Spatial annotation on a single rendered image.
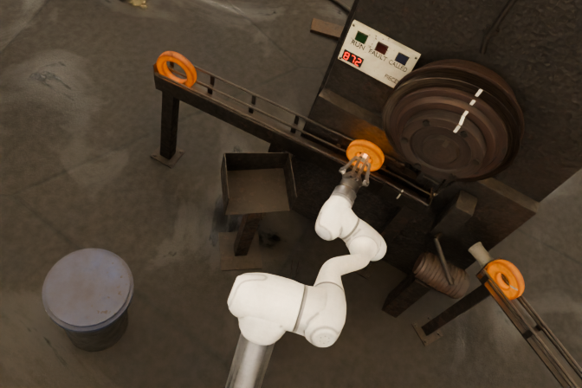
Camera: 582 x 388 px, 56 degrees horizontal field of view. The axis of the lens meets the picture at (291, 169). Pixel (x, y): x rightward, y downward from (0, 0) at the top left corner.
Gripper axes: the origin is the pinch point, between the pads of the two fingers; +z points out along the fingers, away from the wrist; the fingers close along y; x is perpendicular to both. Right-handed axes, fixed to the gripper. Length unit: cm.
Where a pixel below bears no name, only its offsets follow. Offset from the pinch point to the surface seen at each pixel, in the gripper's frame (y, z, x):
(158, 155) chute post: -94, -8, -76
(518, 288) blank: 73, -21, -2
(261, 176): -33.1, -23.0, -16.6
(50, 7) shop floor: -205, 45, -79
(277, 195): -23.2, -27.4, -16.0
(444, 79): 9, -1, 54
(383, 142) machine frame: 3.8, 6.9, 2.8
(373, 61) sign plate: -14.1, 11.9, 34.4
